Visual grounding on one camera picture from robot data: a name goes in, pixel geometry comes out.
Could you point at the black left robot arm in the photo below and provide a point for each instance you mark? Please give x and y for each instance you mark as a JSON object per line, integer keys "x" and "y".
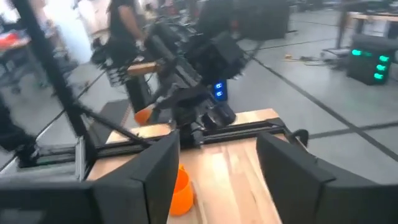
{"x": 214, "y": 59}

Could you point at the black frame post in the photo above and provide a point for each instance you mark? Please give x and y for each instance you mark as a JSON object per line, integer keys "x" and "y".
{"x": 46, "y": 62}

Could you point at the black aluminium frame rail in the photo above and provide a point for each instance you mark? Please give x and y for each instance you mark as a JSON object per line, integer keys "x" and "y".
{"x": 242, "y": 132}

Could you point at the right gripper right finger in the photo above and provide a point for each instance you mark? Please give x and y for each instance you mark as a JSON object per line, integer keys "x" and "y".
{"x": 311, "y": 196}

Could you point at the black box blue lights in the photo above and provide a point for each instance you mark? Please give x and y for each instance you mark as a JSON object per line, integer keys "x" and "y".
{"x": 219, "y": 90}

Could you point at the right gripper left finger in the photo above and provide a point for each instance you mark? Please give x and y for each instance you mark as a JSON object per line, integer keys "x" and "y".
{"x": 130, "y": 202}

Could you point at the computer tower green lights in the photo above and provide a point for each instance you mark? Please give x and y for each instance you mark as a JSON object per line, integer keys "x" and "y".
{"x": 367, "y": 68}

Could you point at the wooden top table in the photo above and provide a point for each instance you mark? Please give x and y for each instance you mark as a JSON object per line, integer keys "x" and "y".
{"x": 143, "y": 68}
{"x": 373, "y": 17}

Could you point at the orange round container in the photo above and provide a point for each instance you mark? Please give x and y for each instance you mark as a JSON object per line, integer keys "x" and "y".
{"x": 143, "y": 116}

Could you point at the person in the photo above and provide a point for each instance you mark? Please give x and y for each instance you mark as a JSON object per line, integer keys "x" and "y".
{"x": 122, "y": 28}

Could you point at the orange plastic mug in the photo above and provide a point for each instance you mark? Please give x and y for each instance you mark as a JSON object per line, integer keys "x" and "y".
{"x": 183, "y": 196}

